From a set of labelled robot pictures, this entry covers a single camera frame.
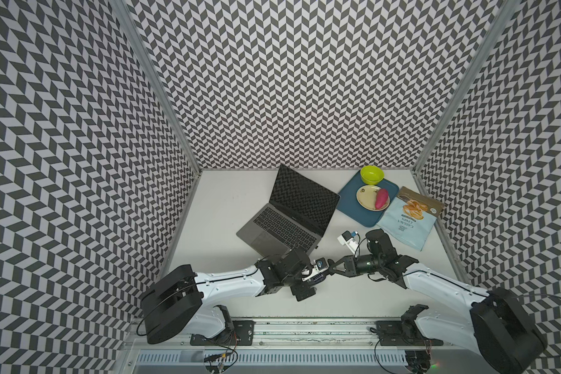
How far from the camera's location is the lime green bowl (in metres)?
1.13

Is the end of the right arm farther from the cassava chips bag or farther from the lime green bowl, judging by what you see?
the lime green bowl

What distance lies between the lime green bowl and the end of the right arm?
1.50ft

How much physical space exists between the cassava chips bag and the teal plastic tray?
0.04m

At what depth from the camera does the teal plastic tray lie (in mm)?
1047

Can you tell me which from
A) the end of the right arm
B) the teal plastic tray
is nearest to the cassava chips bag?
the teal plastic tray

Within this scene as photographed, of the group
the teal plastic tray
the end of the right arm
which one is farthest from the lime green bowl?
the end of the right arm

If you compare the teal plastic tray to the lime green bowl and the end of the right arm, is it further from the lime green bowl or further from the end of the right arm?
the end of the right arm

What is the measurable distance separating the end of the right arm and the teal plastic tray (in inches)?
12.5

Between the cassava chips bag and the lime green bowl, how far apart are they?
0.12m

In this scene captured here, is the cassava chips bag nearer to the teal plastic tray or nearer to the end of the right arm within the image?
the teal plastic tray

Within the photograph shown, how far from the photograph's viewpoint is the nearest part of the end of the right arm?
628 mm

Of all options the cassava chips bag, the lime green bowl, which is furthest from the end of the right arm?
the lime green bowl

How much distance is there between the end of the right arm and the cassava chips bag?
1.03 ft

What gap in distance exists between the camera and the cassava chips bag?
38.1 inches
